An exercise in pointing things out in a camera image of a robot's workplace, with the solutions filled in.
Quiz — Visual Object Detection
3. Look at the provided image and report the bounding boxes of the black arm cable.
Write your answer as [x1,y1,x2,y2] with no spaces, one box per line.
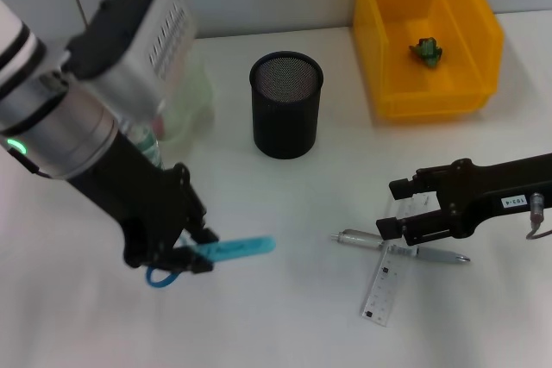
[8,147,51,178]
[524,191,552,243]

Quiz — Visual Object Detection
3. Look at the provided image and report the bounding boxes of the pale green glass fruit plate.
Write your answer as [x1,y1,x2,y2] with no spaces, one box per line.
[159,38,216,150]

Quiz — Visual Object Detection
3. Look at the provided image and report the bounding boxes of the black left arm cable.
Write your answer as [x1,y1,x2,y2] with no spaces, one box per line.
[8,147,51,178]

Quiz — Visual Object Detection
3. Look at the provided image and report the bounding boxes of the transparent plastic ruler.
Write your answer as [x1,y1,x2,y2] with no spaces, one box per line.
[360,195,431,327]

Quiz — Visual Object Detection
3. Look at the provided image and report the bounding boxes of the clear plastic water bottle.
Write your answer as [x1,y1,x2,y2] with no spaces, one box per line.
[122,120,168,172]

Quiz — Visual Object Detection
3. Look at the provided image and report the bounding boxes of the grey ballpoint pen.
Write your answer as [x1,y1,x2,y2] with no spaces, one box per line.
[330,228,471,265]

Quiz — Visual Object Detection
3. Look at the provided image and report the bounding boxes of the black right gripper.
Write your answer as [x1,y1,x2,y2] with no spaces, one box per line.
[375,152,552,246]

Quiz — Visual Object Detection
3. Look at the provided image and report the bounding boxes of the yellow plastic bin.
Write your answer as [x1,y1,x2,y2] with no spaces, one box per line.
[353,0,505,122]

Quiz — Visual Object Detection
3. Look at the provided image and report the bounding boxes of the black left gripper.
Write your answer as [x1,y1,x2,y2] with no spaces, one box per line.
[68,129,220,275]

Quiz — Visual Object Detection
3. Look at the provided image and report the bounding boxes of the blue capped scissors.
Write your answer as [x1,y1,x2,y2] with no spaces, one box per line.
[145,234,277,290]

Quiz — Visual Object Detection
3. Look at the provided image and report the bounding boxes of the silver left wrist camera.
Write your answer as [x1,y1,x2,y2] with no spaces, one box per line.
[64,0,199,122]

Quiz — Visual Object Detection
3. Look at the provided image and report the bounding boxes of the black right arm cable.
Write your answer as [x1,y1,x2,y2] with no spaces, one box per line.
[524,191,552,243]

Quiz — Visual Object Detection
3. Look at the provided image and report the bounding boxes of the black mesh pen holder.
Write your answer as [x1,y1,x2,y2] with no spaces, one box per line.
[248,51,324,160]

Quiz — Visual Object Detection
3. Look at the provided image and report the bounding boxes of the small green toy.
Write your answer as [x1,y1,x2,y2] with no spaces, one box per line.
[408,36,445,70]

